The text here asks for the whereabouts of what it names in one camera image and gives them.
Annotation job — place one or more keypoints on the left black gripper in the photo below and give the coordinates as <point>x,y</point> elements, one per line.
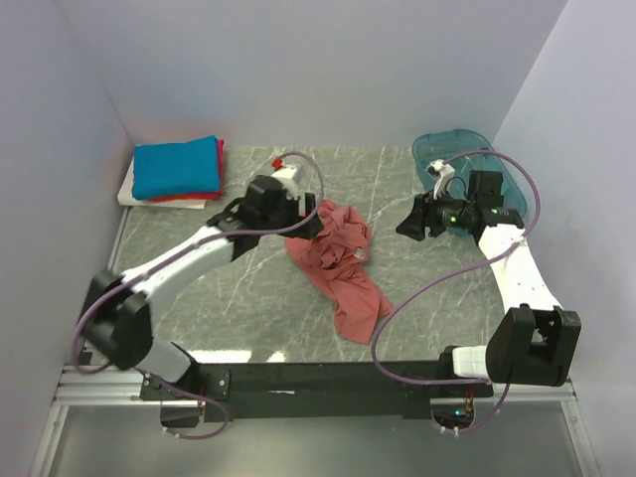
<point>306,230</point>

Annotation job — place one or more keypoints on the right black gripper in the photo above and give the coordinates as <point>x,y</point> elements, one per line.
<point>415,223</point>

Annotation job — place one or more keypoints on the salmon pink t shirt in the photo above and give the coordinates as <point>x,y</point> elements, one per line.
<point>333,262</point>

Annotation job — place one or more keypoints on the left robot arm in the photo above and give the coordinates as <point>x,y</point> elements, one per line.
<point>118,309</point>

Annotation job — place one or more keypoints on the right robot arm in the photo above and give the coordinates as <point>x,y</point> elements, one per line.
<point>535,342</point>

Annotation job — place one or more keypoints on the white board under stack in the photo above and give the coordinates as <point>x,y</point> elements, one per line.
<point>126,199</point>

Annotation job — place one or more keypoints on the teal plastic bin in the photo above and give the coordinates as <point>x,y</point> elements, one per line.
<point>443,145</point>

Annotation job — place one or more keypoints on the folded orange t shirt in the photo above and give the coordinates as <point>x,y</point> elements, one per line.
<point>173,198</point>

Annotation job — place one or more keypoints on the folded magenta t shirt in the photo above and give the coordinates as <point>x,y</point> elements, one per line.
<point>214,195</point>

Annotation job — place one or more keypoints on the folded blue t shirt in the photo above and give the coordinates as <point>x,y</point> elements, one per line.
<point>176,168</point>

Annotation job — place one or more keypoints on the black base beam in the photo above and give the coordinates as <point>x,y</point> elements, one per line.
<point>285,390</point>

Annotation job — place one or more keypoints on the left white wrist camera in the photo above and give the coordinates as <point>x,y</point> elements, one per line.
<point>288,171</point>

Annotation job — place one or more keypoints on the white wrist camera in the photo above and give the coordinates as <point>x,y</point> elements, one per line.
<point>443,173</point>
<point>288,171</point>

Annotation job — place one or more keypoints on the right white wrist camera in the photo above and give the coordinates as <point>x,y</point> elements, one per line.
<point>443,173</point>

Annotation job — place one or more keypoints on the aluminium frame rail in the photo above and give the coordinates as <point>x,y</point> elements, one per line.
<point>114,389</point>

